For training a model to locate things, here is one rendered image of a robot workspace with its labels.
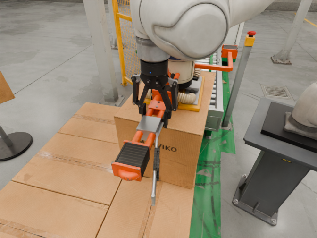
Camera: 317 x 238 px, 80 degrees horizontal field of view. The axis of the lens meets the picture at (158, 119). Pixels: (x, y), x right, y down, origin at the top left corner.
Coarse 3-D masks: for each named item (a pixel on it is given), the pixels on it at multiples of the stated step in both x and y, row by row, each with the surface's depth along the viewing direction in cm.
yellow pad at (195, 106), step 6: (192, 78) 103; (198, 78) 108; (204, 78) 109; (186, 90) 98; (192, 90) 93; (198, 96) 93; (180, 102) 90; (198, 102) 90; (180, 108) 88; (186, 108) 87; (192, 108) 87; (198, 108) 86
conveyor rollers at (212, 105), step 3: (216, 51) 261; (213, 54) 254; (198, 60) 237; (201, 60) 237; (204, 60) 236; (207, 60) 236; (213, 60) 241; (201, 63) 230; (204, 63) 229; (207, 63) 229; (213, 63) 234; (201, 69) 216; (204, 69) 216; (207, 69) 215; (213, 87) 186; (213, 90) 180; (213, 93) 180; (213, 96) 173; (210, 99) 168; (213, 99) 174; (210, 102) 166; (213, 102) 166; (210, 105) 160; (213, 105) 160
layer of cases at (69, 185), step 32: (64, 128) 138; (96, 128) 138; (32, 160) 116; (64, 160) 116; (96, 160) 116; (0, 192) 100; (32, 192) 100; (64, 192) 100; (96, 192) 100; (128, 192) 100; (160, 192) 100; (192, 192) 100; (0, 224) 87; (32, 224) 87; (64, 224) 87; (96, 224) 87; (128, 224) 87; (160, 224) 87
